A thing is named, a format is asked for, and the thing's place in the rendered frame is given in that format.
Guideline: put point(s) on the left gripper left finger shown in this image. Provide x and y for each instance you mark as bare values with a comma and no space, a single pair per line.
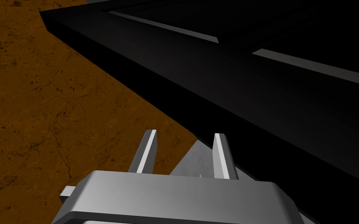
143,155

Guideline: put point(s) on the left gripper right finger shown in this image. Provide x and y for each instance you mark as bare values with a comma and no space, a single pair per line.
222,161

